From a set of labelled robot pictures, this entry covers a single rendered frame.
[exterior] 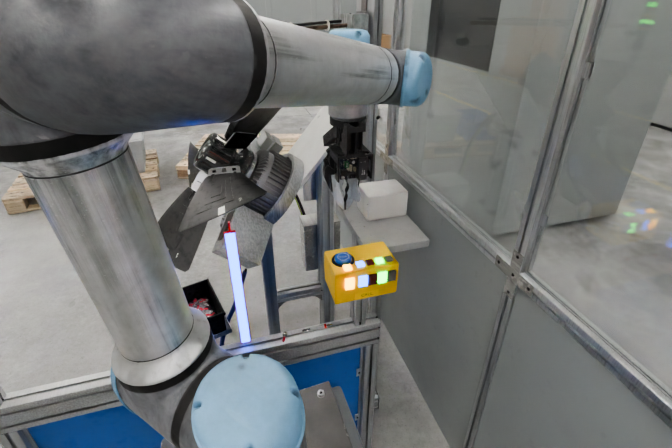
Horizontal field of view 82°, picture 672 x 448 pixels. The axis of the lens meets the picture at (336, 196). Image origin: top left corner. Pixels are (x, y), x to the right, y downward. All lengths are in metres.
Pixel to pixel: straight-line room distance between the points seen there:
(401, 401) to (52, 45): 1.90
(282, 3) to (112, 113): 6.35
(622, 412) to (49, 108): 1.03
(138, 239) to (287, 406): 0.24
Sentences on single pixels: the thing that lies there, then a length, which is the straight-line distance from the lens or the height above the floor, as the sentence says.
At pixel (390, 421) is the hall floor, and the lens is 1.94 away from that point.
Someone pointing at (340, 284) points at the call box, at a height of 1.04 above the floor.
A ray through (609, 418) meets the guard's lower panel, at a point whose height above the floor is 0.86.
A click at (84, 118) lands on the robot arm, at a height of 1.57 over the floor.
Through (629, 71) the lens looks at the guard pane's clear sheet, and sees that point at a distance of 0.88.
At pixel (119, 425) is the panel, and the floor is 0.69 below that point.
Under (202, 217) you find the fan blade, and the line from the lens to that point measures 0.96.
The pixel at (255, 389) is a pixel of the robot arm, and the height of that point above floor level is 1.25.
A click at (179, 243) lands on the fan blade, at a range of 1.27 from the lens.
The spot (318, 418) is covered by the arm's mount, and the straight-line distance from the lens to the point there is 0.72.
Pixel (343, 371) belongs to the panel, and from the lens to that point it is 1.21.
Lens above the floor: 1.63
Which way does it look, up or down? 27 degrees down
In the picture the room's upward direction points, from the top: straight up
